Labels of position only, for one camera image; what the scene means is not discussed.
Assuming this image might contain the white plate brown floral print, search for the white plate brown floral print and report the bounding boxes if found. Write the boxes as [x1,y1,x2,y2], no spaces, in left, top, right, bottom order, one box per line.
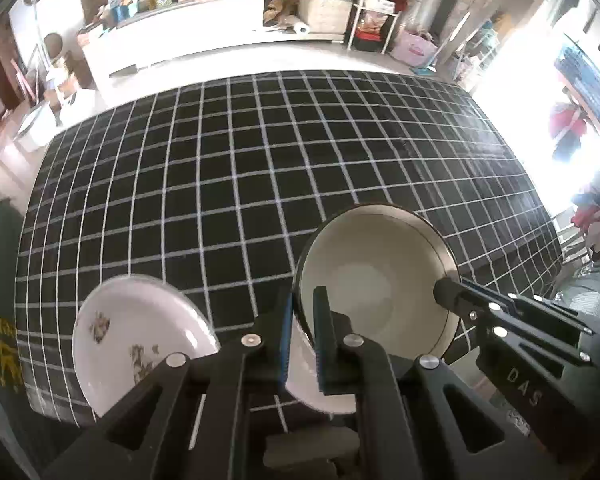
[71,274,222,422]

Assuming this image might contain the red hanging garment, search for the red hanging garment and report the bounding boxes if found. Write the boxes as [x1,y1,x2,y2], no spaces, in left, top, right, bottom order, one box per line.
[550,102,588,161]

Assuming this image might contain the beige storage basket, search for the beige storage basket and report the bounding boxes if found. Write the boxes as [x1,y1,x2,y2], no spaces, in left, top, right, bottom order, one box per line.
[297,0,353,36]

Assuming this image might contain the white storage box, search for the white storage box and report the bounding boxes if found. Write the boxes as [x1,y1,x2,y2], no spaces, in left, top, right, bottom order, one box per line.
[15,100,56,153]

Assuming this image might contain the patterned bowl dark rim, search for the patterned bowl dark rim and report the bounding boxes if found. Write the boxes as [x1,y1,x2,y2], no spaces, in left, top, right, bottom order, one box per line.
[292,204,463,361]

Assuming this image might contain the clear plastic drawer tower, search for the clear plastic drawer tower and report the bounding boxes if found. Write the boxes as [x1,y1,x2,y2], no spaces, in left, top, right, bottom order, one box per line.
[452,20,501,86]

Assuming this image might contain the flat screen television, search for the flat screen television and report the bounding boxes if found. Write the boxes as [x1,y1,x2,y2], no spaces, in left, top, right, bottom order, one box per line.
[552,35,600,121]

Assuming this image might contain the dark green printed chair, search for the dark green printed chair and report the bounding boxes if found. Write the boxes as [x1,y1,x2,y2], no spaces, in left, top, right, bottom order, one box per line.
[0,200,46,480]

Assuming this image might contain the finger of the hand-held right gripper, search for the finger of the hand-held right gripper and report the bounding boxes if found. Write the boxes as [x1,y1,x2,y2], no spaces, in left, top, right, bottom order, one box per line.
[434,278,592,367]
[507,292,596,337]

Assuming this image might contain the grey textured rug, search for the grey textured rug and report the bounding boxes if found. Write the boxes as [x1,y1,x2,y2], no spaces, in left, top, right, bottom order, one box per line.
[555,267,600,328]

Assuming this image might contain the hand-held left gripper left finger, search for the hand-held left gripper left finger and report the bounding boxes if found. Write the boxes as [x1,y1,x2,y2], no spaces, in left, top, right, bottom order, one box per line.
[42,287,295,480]

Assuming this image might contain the white television cabinet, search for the white television cabinet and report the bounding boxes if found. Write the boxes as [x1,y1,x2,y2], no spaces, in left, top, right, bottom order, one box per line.
[77,0,356,93]

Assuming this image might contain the white standing fan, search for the white standing fan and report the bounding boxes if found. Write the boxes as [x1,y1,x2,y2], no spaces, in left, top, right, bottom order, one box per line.
[22,0,65,76]

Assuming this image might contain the black white checkered tablecloth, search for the black white checkered tablecloth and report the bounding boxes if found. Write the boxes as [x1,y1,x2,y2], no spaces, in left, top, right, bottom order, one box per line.
[15,70,566,431]

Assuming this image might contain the pink plastic basket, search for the pink plastic basket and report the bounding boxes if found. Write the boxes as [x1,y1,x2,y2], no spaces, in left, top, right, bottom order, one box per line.
[390,30,438,66]

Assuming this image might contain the pile of colourful clothes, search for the pile of colourful clothes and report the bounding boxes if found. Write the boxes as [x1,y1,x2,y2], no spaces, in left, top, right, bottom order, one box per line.
[570,170,600,251]

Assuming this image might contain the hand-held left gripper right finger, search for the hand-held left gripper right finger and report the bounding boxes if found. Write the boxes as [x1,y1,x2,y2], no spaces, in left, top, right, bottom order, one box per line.
[312,286,566,480]

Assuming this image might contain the white shelf rack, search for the white shelf rack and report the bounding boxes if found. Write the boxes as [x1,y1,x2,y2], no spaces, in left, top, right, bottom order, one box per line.
[345,0,416,56]

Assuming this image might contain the teal box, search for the teal box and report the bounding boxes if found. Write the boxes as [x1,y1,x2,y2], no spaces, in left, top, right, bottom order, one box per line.
[107,0,138,21]

